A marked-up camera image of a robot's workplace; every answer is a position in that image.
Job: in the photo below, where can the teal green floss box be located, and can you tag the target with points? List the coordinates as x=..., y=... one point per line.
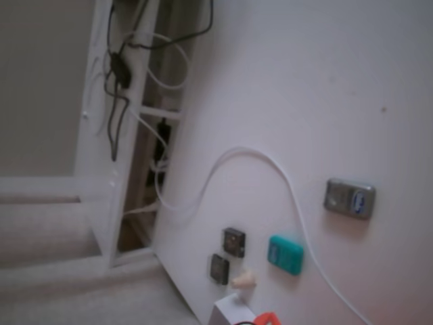
x=284, y=254

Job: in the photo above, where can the white cardboard bin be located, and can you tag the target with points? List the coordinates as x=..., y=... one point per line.
x=226, y=309

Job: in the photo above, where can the small beige figurine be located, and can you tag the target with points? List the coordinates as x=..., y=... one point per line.
x=244, y=280

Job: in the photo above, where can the small black plastic case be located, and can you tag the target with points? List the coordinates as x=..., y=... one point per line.
x=219, y=269
x=233, y=242

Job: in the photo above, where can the gray floss box blue label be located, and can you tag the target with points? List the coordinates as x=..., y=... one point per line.
x=348, y=199

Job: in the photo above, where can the black plug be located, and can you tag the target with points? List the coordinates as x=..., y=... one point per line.
x=163, y=130

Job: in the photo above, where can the white metal frame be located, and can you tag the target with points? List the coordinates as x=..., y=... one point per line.
x=91, y=135

